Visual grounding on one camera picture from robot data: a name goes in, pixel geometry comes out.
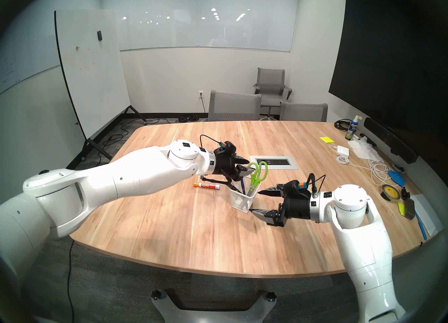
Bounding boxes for white charger cable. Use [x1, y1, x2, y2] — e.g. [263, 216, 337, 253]
[329, 145, 391, 186]

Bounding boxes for large wall glass board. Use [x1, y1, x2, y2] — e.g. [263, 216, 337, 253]
[101, 0, 300, 53]

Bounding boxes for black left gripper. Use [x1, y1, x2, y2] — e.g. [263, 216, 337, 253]
[213, 151, 253, 182]

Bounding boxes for white paper sheet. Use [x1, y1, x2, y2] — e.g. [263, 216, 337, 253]
[409, 195, 445, 237]

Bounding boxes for yellow black tape roll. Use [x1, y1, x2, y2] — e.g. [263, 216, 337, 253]
[381, 184, 402, 202]

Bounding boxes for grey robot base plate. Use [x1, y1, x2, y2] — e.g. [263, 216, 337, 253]
[151, 289, 277, 323]

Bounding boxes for rolling whiteboard on stand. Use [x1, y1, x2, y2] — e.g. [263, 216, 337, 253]
[54, 9, 147, 162]

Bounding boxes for grey office chair with armrests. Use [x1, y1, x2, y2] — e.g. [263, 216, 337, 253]
[253, 68, 293, 118]

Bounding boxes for thin black floor cable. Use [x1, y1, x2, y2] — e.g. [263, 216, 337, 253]
[66, 240, 76, 314]

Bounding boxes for large black wall screen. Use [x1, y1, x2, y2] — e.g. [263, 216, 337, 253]
[328, 0, 448, 158]

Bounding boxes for Expo cleaner spray bottle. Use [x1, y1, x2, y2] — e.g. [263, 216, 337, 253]
[345, 115, 361, 141]

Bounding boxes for green handled scissors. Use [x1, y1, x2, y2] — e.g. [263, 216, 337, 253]
[247, 161, 269, 194]

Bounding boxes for long black floor cable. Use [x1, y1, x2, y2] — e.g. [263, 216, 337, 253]
[100, 116, 160, 158]

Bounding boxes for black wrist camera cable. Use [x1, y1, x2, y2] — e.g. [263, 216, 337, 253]
[199, 134, 223, 148]
[306, 173, 327, 194]

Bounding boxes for black video sound bar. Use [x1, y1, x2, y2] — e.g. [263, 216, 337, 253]
[364, 117, 419, 164]

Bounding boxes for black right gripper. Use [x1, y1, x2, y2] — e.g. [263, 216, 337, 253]
[250, 185, 312, 228]

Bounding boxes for dark grey small box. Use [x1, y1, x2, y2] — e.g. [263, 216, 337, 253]
[402, 197, 416, 220]

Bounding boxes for side wall glass board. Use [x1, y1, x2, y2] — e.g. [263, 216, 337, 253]
[0, 11, 62, 94]

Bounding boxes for crumpled white tissue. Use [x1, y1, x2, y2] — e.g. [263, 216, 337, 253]
[348, 140, 383, 162]

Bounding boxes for black left wrist camera cable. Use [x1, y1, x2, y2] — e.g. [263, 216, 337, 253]
[199, 134, 223, 148]

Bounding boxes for blue flat object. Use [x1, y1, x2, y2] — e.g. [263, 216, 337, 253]
[387, 170, 406, 187]

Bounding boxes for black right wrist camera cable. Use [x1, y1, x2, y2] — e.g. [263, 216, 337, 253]
[306, 173, 327, 194]

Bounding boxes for black strap loop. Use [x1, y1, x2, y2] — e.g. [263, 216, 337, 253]
[200, 174, 236, 190]

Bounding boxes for white mesh pen holder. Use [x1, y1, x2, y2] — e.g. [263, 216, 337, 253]
[230, 181, 261, 213]

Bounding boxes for grey mesh office chair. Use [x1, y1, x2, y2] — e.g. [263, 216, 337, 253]
[280, 102, 328, 122]
[208, 90, 262, 122]

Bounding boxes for grey table outlet panel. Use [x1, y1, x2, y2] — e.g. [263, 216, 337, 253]
[249, 155, 299, 170]

